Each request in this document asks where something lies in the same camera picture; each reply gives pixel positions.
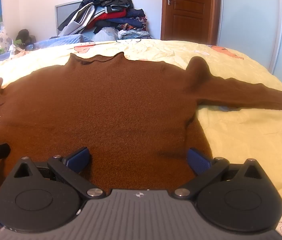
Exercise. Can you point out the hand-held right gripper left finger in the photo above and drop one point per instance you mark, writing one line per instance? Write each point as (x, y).
(77, 158)

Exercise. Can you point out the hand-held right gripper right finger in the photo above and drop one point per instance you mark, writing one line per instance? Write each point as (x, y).
(198, 161)

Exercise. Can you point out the brown knit sweater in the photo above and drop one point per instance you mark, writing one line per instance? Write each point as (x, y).
(118, 105)

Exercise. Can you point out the pile of mixed clothes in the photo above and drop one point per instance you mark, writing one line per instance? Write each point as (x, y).
(111, 17)

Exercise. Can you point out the yellow printed bedspread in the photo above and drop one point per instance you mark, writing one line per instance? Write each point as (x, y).
(243, 135)

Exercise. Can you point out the floral pillow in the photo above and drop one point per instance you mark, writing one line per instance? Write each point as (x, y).
(0, 40)

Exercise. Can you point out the dark plush toy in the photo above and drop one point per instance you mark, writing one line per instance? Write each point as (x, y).
(23, 36)

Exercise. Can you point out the light blue quilted blanket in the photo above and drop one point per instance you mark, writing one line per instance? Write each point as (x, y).
(63, 40)

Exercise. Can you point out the grey framed board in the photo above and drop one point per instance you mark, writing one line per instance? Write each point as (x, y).
(63, 12)

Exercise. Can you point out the brown wooden door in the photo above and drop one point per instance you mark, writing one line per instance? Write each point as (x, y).
(188, 10)

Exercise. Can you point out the frosted glass wardrobe door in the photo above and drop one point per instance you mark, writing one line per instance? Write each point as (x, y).
(248, 17)

